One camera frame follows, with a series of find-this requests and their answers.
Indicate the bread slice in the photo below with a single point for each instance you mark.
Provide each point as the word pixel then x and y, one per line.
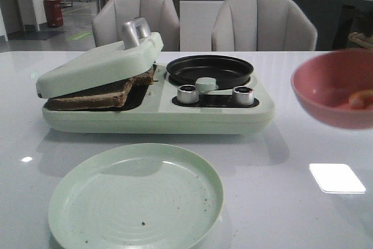
pixel 105 96
pixel 146 78

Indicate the mint green sandwich maker lid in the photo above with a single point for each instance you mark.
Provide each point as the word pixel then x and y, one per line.
pixel 133 55

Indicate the pink bowl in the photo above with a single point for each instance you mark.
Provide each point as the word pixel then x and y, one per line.
pixel 324 84

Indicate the orange shrimp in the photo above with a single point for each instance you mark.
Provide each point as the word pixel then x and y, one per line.
pixel 361 100

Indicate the mint green breakfast maker base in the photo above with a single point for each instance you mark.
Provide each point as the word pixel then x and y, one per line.
pixel 157 114

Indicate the left silver knob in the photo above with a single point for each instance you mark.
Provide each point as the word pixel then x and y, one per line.
pixel 187 94

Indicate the silver knob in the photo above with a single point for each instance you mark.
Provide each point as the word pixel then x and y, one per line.
pixel 243 95
pixel 187 94

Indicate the round black frying pan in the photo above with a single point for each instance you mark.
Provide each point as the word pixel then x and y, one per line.
pixel 229 72

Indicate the right silver knob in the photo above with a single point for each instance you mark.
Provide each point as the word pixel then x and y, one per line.
pixel 243 95

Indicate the mint green round plate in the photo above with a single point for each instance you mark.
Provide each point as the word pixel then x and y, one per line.
pixel 147 195

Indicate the left beige armchair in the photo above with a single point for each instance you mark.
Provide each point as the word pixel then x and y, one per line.
pixel 160 15

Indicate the beige armchair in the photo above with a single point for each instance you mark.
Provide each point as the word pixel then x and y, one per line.
pixel 263 25
pixel 160 15

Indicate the right beige armchair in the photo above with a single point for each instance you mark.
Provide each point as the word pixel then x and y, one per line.
pixel 263 25

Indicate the white refrigerator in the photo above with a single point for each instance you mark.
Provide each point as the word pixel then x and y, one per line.
pixel 197 18

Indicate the red trash bin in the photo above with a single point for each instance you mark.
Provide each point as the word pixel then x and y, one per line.
pixel 53 13

